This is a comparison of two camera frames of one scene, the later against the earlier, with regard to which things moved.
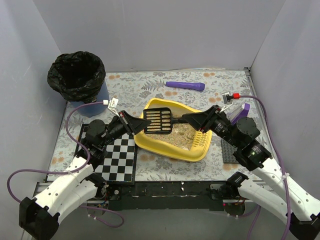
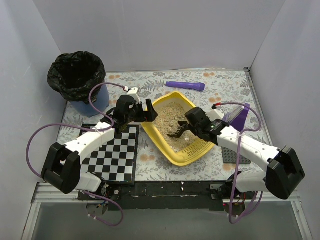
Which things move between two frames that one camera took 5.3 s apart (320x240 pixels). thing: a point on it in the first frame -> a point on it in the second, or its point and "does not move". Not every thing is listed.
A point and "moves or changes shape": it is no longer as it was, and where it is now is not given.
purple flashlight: (188, 85) does not move
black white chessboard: (119, 165) does not move
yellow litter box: (201, 149) moves or changes shape
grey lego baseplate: (228, 150) does not move
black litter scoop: (162, 120) -> (184, 126)
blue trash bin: (92, 110) does not move
